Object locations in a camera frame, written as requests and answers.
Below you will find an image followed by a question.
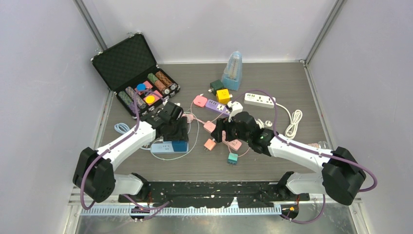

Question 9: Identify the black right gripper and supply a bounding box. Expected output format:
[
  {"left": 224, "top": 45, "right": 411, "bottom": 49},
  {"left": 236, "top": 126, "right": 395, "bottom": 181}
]
[{"left": 211, "top": 117, "right": 251, "bottom": 143}]

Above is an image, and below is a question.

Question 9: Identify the yellow cube socket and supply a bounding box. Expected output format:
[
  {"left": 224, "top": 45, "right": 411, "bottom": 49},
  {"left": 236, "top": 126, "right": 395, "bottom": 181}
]
[{"left": 216, "top": 89, "right": 232, "bottom": 105}]

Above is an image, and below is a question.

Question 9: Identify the dark green cube socket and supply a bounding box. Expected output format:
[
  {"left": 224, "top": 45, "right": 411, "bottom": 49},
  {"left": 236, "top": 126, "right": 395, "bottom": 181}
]
[{"left": 208, "top": 80, "right": 225, "bottom": 95}]

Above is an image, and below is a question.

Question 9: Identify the dark blue cube socket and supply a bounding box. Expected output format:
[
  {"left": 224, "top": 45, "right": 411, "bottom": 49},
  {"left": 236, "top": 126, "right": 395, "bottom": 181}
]
[{"left": 171, "top": 141, "right": 189, "bottom": 153}]

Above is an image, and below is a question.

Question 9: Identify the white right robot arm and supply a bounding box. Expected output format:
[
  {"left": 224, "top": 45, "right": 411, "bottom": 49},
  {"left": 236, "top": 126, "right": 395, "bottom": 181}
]
[{"left": 211, "top": 111, "right": 367, "bottom": 206}]

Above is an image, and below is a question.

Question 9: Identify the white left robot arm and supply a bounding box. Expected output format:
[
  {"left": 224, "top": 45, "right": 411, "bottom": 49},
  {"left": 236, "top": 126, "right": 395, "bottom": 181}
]
[{"left": 73, "top": 101, "right": 188, "bottom": 203}]

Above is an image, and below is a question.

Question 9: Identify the teal charger plug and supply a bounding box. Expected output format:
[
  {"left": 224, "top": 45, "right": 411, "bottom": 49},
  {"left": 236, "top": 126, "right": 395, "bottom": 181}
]
[{"left": 227, "top": 153, "right": 238, "bottom": 165}]

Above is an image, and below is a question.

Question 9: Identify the orange pink charger plug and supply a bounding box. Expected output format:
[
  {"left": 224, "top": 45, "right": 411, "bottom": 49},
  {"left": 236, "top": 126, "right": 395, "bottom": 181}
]
[{"left": 204, "top": 139, "right": 216, "bottom": 151}]

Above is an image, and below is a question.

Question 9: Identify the pink power strip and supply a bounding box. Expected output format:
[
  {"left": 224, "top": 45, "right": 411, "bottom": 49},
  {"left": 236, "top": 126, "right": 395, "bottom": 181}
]
[{"left": 204, "top": 121, "right": 242, "bottom": 151}]

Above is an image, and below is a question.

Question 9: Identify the light blue power strip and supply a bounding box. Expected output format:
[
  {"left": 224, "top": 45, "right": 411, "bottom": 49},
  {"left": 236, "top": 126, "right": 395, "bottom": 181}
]
[{"left": 150, "top": 142, "right": 174, "bottom": 154}]

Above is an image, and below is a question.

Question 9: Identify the purple power strip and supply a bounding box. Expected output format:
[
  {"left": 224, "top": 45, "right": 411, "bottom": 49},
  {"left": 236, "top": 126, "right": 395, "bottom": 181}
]
[{"left": 205, "top": 99, "right": 230, "bottom": 116}]

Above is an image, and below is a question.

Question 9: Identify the pink cube socket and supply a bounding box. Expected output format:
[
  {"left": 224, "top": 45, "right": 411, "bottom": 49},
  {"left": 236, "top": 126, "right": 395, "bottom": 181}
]
[{"left": 192, "top": 95, "right": 208, "bottom": 108}]

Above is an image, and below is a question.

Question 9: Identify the blue wrapped metronome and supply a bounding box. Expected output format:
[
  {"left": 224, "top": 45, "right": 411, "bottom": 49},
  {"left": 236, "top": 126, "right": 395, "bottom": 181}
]
[{"left": 221, "top": 51, "right": 243, "bottom": 91}]

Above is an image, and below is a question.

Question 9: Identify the black chip case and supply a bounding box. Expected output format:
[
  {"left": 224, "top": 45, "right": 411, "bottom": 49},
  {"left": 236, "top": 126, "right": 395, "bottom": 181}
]
[{"left": 91, "top": 32, "right": 181, "bottom": 118}]

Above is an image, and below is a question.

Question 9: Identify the glittery small cylinder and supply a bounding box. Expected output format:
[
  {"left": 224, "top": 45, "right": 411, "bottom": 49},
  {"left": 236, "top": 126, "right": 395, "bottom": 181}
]
[{"left": 308, "top": 141, "right": 330, "bottom": 149}]

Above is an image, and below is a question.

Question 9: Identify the pink charger cable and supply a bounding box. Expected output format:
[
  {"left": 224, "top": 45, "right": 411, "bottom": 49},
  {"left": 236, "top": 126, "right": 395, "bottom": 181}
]
[{"left": 190, "top": 106, "right": 251, "bottom": 158}]

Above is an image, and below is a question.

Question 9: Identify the mint green charger cable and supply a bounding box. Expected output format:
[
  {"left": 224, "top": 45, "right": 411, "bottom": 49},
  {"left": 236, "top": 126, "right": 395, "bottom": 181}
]
[{"left": 150, "top": 113, "right": 201, "bottom": 161}]

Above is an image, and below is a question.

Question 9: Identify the light blue coiled cord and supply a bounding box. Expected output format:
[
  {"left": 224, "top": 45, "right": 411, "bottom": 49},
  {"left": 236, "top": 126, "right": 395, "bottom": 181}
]
[{"left": 114, "top": 122, "right": 131, "bottom": 135}]

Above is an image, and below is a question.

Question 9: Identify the white coiled power cord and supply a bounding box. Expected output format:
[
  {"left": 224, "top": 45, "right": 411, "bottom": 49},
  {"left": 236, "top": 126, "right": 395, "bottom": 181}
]
[{"left": 256, "top": 103, "right": 303, "bottom": 140}]

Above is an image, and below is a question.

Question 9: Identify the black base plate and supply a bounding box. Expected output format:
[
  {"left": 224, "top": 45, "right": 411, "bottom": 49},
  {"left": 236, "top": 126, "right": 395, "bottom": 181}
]
[{"left": 118, "top": 181, "right": 309, "bottom": 208}]

